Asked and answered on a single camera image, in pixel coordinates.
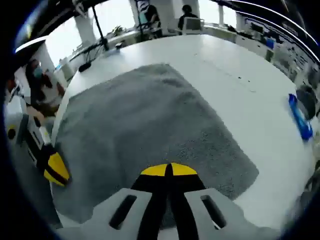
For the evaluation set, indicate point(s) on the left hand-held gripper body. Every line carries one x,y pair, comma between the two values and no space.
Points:
17,117

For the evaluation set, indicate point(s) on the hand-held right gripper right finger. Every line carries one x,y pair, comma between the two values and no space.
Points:
182,205

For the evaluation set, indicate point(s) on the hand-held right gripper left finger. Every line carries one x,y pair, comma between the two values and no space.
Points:
152,205

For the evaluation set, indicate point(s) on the grey towel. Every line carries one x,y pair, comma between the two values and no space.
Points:
140,120

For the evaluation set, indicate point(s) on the small black object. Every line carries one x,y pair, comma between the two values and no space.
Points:
85,68

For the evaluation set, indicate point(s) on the black pole stand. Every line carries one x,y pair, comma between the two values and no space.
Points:
99,27

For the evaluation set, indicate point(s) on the small green plant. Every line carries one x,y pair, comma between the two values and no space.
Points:
118,30

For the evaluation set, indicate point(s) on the black tripod stand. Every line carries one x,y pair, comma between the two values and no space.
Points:
140,22

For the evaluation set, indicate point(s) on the grey tape roll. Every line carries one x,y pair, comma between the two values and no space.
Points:
307,100

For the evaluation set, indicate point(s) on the white office chair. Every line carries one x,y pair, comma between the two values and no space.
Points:
193,25

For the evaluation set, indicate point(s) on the blue container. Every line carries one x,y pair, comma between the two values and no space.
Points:
270,44

